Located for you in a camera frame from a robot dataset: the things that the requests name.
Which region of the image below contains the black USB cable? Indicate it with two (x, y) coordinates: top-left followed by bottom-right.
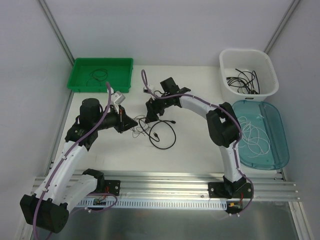
(226, 70), (261, 95)
(234, 69), (261, 95)
(138, 117), (177, 151)

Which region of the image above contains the thin brown wire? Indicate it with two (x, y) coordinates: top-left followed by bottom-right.
(131, 114), (156, 138)

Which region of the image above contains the thin black wire loop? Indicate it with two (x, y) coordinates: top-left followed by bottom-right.
(86, 68), (110, 87)

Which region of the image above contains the black ribbon cable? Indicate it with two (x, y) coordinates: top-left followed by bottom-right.
(234, 67), (256, 95)

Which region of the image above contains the thin white wire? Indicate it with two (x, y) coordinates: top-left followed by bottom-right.
(234, 115), (272, 159)

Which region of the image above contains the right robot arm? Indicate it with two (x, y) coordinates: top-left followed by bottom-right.
(141, 71), (248, 199)

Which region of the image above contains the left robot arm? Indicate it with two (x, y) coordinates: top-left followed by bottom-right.
(20, 92), (137, 233)

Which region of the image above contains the green plastic tray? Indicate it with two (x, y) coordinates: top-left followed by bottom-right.
(67, 57), (134, 93)

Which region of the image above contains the white plastic basin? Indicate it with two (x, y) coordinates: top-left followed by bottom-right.
(219, 48), (279, 104)

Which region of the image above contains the teal transparent plastic bin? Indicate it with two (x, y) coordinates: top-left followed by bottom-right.
(232, 100), (290, 171)

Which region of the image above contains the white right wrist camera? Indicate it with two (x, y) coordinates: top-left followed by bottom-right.
(142, 85), (157, 93)

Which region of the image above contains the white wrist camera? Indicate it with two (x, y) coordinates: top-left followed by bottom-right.
(108, 87), (126, 107)
(142, 85), (157, 93)

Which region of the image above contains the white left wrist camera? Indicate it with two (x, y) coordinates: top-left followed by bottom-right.
(108, 87), (126, 107)

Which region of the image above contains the aluminium mounting rail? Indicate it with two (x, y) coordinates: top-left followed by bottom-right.
(31, 169), (301, 201)

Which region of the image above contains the white slotted cable duct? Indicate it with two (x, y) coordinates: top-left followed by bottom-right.
(77, 196), (227, 211)

